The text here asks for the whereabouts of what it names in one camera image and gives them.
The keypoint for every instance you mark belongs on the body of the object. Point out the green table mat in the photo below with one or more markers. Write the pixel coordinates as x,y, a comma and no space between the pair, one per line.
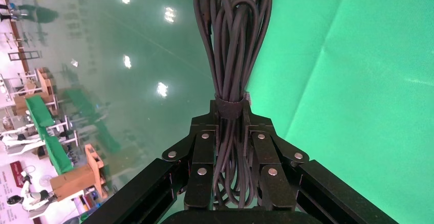
356,97

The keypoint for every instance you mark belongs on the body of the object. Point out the green covered table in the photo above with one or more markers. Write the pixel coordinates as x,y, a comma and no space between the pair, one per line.
51,137

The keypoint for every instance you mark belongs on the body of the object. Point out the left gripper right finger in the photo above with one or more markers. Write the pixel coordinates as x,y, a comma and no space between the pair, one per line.
264,151

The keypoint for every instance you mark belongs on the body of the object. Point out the brown cardboard stand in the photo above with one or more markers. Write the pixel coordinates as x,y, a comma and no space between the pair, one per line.
74,180

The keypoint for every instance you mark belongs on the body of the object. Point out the brown wooden shelf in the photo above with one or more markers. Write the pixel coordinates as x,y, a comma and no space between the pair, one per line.
45,82

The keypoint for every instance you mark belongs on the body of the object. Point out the white robot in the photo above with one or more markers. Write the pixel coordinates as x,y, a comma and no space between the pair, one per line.
32,197

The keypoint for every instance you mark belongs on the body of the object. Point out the red sign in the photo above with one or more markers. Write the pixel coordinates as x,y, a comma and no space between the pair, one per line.
17,174

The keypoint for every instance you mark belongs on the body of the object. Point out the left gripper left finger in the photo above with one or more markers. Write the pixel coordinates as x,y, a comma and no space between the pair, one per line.
203,148

